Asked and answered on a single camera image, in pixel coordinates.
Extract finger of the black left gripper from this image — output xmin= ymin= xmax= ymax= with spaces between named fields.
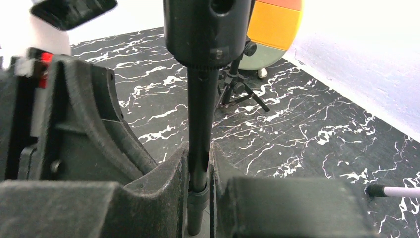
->
xmin=36 ymin=55 xmax=157 ymax=184

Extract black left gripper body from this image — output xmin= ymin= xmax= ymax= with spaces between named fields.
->
xmin=0 ymin=47 xmax=53 ymax=181

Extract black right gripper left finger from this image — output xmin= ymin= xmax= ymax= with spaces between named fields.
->
xmin=0 ymin=143 xmax=188 ymax=238

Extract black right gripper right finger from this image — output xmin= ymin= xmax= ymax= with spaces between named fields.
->
xmin=209 ymin=143 xmax=377 ymax=238

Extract black round-base mic stand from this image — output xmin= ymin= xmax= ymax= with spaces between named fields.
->
xmin=163 ymin=0 xmax=254 ymax=236

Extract lilac music stand tripod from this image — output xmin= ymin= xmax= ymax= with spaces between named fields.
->
xmin=366 ymin=184 xmax=420 ymax=198

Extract black tripod microphone stand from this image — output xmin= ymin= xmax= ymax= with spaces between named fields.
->
xmin=214 ymin=36 xmax=270 ymax=112

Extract round pastel drawer cabinet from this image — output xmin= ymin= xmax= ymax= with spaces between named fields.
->
xmin=239 ymin=0 xmax=305 ymax=79

